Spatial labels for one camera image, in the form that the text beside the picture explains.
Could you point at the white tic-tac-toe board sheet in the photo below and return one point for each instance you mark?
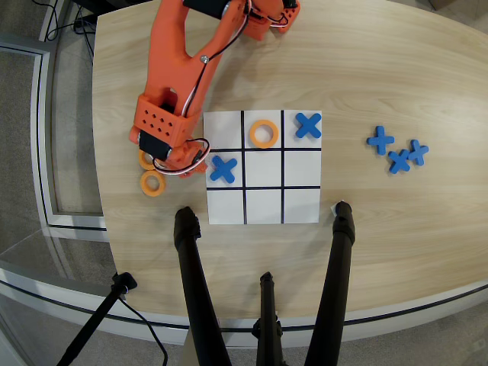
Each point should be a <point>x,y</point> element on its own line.
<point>263,167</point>

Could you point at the slim black stand pole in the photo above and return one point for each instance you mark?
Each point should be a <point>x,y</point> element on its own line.
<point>95,320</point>

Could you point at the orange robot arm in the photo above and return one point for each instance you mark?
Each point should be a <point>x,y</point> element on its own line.
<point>167,57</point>

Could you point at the white framed glass panel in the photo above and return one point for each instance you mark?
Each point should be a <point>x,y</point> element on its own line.
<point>40,152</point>

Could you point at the thick black tripod leg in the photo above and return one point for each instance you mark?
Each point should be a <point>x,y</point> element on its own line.
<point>335,274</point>
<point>194,274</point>

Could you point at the thin black tripod leg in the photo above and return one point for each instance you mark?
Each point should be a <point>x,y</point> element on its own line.
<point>268,324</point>

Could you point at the blue foam cross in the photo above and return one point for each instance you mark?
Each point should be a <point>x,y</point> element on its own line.
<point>399,161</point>
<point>380,140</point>
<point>418,152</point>
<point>223,169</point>
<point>308,126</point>

